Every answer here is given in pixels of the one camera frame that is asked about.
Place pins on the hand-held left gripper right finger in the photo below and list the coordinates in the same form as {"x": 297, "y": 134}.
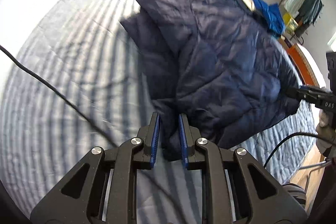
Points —
{"x": 183, "y": 142}

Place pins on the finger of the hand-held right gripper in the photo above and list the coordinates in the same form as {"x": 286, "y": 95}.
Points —
{"x": 304, "y": 94}

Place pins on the orange stool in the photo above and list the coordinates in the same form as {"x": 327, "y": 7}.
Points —
{"x": 299, "y": 60}

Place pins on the striped bed sheet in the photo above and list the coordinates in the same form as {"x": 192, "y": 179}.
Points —
{"x": 65, "y": 69}

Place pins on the dark green hanging garment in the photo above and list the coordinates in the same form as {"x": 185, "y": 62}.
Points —
{"x": 312, "y": 7}

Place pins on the yellow box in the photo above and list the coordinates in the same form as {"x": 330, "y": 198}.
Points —
{"x": 288, "y": 22}

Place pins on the navy puffer jacket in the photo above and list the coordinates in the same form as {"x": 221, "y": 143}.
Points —
{"x": 215, "y": 61}

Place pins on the person's right hand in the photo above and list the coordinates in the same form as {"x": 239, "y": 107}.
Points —
{"x": 326, "y": 129}

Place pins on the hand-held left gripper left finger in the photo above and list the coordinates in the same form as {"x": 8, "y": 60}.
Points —
{"x": 155, "y": 142}

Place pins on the blue crumpled garment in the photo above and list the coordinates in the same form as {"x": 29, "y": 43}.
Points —
{"x": 273, "y": 15}

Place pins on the person's striped pants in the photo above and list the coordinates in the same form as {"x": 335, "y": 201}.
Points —
{"x": 295, "y": 193}

